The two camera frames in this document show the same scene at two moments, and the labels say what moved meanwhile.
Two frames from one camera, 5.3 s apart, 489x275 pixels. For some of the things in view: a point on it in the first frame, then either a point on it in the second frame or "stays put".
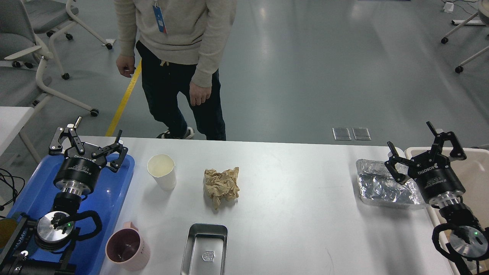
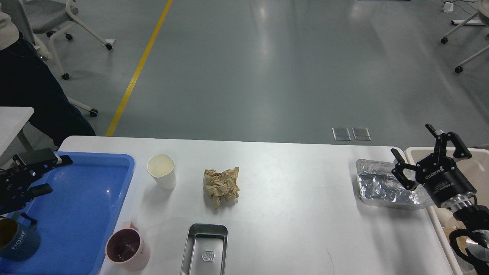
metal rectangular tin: [206, 251] stays put
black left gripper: [79, 173] -> [15, 182]
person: [181, 44] -> [27, 80]
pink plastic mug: [126, 247] stays put
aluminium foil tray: [377, 186] stays put
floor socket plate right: [361, 134] stays put
